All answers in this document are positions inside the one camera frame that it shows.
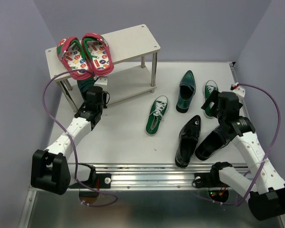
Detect red patterned slipper right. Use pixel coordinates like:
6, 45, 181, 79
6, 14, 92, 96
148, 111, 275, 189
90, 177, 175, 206
81, 33, 114, 76

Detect red patterned slipper left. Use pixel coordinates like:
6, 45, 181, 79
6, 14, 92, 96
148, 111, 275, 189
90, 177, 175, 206
56, 37, 92, 81

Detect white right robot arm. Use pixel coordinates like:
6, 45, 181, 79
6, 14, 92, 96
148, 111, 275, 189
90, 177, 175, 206
201, 90, 285, 220

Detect red patterned slipper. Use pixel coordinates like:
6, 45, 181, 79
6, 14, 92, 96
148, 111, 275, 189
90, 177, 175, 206
81, 33, 114, 76
56, 37, 92, 81

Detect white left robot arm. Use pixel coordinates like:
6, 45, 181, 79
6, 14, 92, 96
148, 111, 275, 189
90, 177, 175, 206
31, 86, 107, 195

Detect white two-tier shoe shelf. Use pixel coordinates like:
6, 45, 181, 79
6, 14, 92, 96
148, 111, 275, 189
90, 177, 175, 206
45, 24, 161, 112

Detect black patent loafer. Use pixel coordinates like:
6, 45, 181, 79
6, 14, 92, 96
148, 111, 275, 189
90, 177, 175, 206
175, 115, 201, 168
195, 126, 230, 161

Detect green canvas sneaker white laces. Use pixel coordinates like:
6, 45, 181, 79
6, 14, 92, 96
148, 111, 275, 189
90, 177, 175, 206
203, 80, 218, 119

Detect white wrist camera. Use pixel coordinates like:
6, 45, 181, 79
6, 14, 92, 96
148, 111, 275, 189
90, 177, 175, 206
230, 83, 246, 100
95, 76, 108, 87

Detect black patent loafer right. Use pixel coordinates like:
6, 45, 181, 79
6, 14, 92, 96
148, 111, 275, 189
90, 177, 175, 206
195, 126, 230, 161

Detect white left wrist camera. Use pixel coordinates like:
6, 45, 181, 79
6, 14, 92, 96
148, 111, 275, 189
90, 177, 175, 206
95, 76, 108, 87

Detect aluminium table edge rail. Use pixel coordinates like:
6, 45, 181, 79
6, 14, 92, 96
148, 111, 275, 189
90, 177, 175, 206
229, 61, 259, 138

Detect dark green leather loafer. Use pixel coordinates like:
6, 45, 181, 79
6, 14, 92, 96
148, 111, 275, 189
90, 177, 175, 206
176, 70, 196, 113

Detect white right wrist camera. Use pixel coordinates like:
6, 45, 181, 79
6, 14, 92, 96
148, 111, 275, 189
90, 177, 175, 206
230, 83, 246, 100

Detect black patent loafer left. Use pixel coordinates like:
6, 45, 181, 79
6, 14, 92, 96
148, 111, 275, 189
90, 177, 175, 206
175, 115, 201, 168

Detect aluminium front mounting rail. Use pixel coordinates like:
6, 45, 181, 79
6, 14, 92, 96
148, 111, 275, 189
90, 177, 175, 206
28, 163, 276, 190

